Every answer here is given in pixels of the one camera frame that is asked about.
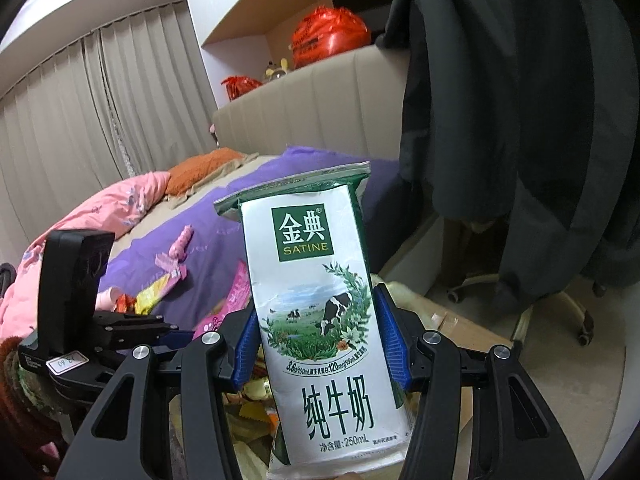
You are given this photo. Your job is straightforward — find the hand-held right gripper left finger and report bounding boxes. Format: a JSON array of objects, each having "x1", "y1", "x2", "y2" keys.
[{"x1": 55, "y1": 305, "x2": 267, "y2": 480}]

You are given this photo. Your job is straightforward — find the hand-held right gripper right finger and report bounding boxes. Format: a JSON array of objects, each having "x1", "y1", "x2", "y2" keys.
[{"x1": 371, "y1": 282, "x2": 586, "y2": 480}]

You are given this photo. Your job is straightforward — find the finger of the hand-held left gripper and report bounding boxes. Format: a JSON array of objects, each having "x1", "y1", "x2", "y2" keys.
[
  {"x1": 94, "y1": 311, "x2": 180, "y2": 343},
  {"x1": 149, "y1": 331, "x2": 197, "y2": 362}
]

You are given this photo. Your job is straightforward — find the beige bin with yellow liner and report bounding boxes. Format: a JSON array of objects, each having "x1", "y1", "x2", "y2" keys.
[{"x1": 167, "y1": 280, "x2": 476, "y2": 480}]

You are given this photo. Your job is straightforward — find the green white milk carton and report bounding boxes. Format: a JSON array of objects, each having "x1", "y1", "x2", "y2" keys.
[{"x1": 212, "y1": 161, "x2": 423, "y2": 480}]

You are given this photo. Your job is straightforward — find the yellow orange wrapper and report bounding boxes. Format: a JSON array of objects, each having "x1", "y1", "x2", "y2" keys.
[{"x1": 134, "y1": 279, "x2": 182, "y2": 312}]

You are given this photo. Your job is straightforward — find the pink snack wrapper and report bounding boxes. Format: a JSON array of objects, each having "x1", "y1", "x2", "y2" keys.
[{"x1": 221, "y1": 259, "x2": 252, "y2": 322}]

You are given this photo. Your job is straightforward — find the pink printed duvet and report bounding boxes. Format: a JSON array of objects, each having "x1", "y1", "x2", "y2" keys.
[{"x1": 0, "y1": 171, "x2": 172, "y2": 347}]

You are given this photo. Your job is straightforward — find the brown cardboard box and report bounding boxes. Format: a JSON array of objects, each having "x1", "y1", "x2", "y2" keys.
[{"x1": 424, "y1": 304, "x2": 514, "y2": 427}]

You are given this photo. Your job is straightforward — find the beige bed sheet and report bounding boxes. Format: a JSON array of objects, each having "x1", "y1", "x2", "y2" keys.
[{"x1": 111, "y1": 154, "x2": 282, "y2": 257}]

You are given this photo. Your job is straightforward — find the purple blanket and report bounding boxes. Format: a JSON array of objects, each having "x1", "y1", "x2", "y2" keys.
[{"x1": 96, "y1": 145, "x2": 402, "y2": 342}]

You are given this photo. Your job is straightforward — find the pleated curtain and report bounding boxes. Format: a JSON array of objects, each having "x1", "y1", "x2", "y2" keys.
[{"x1": 0, "y1": 9, "x2": 222, "y2": 272}]

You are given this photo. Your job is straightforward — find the pink fluffy clothing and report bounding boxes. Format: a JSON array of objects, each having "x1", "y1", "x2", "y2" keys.
[{"x1": 30, "y1": 440, "x2": 66, "y2": 480}]

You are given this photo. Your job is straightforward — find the orange pillow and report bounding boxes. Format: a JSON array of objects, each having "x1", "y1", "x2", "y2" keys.
[{"x1": 165, "y1": 148, "x2": 247, "y2": 197}]

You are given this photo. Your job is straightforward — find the white office chair base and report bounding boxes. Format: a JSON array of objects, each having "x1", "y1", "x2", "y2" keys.
[{"x1": 446, "y1": 269, "x2": 609, "y2": 349}]

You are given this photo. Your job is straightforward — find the beige padded headboard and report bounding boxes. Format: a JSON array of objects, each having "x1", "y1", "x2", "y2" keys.
[{"x1": 211, "y1": 41, "x2": 417, "y2": 172}]

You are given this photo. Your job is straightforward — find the dark jacket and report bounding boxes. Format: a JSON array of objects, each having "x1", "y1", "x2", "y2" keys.
[{"x1": 376, "y1": 0, "x2": 640, "y2": 317}]

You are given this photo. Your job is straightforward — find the small red plastic bag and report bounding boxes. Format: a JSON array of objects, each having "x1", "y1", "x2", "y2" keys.
[{"x1": 221, "y1": 74, "x2": 264, "y2": 102}]

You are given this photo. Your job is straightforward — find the white toy with yellow ears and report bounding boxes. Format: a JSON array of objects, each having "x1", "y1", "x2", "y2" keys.
[{"x1": 264, "y1": 56, "x2": 294, "y2": 84}]

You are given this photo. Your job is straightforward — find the large red plastic bag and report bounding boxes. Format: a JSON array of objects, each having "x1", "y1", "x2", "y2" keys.
[{"x1": 288, "y1": 5, "x2": 374, "y2": 69}]

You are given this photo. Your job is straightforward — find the light wooden shelf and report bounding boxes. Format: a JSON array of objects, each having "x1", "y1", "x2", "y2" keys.
[{"x1": 201, "y1": 0, "x2": 403, "y2": 52}]

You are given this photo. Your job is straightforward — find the beaded curtain cord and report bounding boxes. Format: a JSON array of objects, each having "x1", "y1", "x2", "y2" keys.
[{"x1": 111, "y1": 87, "x2": 132, "y2": 181}]

